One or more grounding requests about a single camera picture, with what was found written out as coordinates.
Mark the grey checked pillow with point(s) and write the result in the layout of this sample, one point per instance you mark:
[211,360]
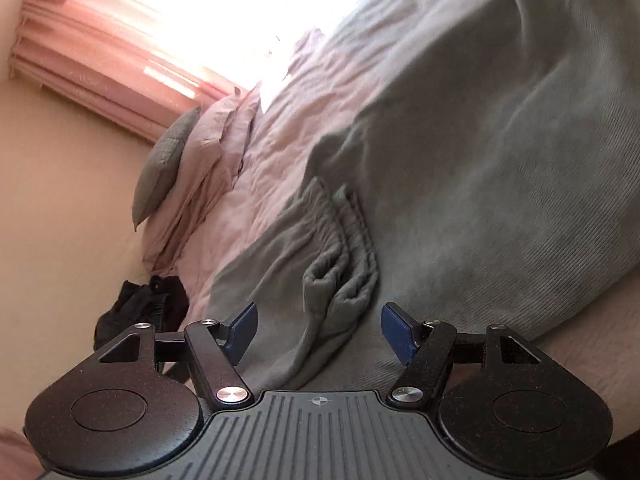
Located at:
[160,170]

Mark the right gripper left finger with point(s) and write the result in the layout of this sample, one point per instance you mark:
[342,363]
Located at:
[214,351]

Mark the pink pillow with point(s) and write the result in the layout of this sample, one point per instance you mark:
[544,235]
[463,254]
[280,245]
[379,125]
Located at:
[200,159]

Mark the grey sweatpants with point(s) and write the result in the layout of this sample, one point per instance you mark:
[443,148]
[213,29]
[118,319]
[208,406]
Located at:
[494,179]

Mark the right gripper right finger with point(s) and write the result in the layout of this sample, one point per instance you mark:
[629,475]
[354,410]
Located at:
[425,350]

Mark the pink curtain left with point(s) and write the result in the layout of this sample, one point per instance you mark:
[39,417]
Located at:
[105,56]

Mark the pink duvet cover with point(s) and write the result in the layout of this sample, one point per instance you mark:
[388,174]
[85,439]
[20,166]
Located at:
[260,159]

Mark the black jacket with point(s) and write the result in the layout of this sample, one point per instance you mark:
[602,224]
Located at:
[162,303]

